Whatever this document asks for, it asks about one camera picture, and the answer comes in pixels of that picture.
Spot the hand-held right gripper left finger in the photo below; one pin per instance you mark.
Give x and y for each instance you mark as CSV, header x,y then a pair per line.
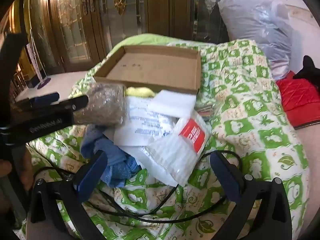
x,y
90,175

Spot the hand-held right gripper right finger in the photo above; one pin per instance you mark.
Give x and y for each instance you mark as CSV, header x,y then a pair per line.
x,y
222,172

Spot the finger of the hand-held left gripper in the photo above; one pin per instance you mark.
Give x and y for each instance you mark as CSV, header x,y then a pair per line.
x,y
77,102
46,98

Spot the blue towel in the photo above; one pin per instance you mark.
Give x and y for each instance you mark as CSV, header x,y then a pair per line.
x,y
112,160

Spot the bubble-wrapped brown bundle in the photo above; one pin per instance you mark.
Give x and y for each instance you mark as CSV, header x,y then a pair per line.
x,y
105,105

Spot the red label white plastic bag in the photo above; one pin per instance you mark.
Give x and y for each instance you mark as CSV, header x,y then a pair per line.
x,y
175,155

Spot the large white printed packet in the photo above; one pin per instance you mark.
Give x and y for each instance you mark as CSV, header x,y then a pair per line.
x,y
140,125

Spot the cardboard box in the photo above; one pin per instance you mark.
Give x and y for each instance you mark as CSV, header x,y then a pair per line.
x,y
150,70

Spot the purple mat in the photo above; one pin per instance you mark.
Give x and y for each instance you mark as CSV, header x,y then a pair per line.
x,y
44,83

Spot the white table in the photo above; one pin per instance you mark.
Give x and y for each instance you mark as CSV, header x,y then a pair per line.
x,y
62,82

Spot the white standing sign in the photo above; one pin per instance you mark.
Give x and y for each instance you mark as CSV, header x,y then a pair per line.
x,y
35,60

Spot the yellow cloth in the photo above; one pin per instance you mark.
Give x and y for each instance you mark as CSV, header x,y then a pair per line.
x,y
138,92

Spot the green printed blanket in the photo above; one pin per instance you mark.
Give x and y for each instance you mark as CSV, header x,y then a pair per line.
x,y
250,105

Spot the wooden cabinet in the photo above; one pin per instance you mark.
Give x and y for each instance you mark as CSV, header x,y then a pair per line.
x,y
75,17

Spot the white foam pad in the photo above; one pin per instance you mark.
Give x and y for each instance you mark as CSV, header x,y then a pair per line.
x,y
172,102

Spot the plain green bedsheet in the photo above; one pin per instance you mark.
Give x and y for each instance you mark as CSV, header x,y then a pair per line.
x,y
140,41

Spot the red cloth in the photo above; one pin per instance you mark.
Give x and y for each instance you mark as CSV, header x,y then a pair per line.
x,y
297,100

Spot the black cloth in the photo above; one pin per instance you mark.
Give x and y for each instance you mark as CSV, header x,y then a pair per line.
x,y
310,72

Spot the large clear plastic bag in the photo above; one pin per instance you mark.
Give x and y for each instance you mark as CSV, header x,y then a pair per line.
x,y
245,17

